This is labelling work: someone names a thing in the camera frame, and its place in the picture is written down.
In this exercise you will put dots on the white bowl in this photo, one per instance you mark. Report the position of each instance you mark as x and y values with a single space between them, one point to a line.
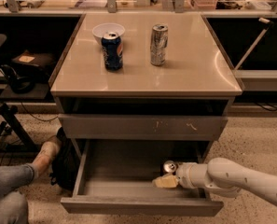
101 29

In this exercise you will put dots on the closed upper drawer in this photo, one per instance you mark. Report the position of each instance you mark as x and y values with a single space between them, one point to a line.
137 127

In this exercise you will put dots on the black backpack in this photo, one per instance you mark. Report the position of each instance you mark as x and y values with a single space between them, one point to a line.
66 164

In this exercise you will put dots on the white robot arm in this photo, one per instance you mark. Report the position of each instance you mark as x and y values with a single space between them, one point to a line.
219 176

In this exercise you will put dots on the blue Pepsi can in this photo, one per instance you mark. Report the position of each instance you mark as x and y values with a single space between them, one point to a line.
112 50

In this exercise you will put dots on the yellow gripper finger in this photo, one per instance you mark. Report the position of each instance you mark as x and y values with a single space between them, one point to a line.
168 181

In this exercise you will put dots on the tan shoe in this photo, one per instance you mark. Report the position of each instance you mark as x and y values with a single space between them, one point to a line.
46 155

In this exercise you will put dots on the person leg in jeans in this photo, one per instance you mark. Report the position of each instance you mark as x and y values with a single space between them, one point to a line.
13 204

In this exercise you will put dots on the orange soda can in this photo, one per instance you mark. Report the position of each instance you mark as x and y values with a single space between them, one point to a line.
170 167

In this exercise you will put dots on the black stand frame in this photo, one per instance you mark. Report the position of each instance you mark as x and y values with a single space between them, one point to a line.
11 124

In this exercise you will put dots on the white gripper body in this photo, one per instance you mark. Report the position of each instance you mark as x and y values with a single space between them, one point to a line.
185 173

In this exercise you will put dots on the black headphones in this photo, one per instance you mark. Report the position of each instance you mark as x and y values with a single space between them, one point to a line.
18 84

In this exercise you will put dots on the dark box with label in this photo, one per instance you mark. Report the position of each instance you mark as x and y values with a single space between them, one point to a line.
43 60

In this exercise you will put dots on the grey drawer cabinet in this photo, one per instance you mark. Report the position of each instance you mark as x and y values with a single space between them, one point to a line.
195 79

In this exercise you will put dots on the open middle drawer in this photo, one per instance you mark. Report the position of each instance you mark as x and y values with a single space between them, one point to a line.
115 178

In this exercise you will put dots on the white stick with handle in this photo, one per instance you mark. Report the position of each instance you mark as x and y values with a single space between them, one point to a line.
267 25

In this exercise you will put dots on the silver tall can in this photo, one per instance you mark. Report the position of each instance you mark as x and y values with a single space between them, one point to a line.
158 44

